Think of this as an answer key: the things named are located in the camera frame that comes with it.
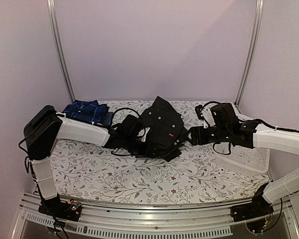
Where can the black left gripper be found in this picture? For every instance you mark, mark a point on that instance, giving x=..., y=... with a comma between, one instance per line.
x=145, y=153

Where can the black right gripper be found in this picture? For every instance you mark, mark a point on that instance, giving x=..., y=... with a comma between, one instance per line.
x=197, y=133

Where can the black pinstriped long sleeve shirt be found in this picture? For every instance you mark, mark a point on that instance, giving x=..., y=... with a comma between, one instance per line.
x=165, y=131

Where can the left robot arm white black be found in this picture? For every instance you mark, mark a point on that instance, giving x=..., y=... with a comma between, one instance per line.
x=48, y=126

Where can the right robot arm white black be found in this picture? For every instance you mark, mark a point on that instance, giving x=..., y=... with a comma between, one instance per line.
x=255, y=134

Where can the blue plaid folded shirt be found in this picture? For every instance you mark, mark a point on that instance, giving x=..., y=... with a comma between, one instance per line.
x=90, y=112

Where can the white plastic laundry basket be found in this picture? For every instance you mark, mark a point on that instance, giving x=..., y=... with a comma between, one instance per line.
x=245, y=161

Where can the floral white tablecloth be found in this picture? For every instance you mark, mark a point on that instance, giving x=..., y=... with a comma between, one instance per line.
x=88, y=172

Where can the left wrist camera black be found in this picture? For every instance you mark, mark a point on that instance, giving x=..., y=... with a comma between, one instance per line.
x=131, y=126

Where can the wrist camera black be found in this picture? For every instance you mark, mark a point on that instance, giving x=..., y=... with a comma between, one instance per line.
x=223, y=114
x=131, y=126

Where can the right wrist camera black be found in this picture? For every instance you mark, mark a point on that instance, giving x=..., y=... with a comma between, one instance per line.
x=223, y=114

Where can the aluminium front rail frame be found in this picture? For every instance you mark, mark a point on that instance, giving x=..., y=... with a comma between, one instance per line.
x=100, y=220

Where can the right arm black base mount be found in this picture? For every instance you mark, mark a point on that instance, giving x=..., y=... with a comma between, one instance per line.
x=258, y=207

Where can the left aluminium frame post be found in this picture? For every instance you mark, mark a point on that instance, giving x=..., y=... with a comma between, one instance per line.
x=59, y=49

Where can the aluminium frame post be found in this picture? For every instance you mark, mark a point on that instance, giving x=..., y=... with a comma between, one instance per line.
x=251, y=51
x=59, y=49

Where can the right aluminium frame post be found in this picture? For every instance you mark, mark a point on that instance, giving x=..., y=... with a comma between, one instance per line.
x=251, y=51

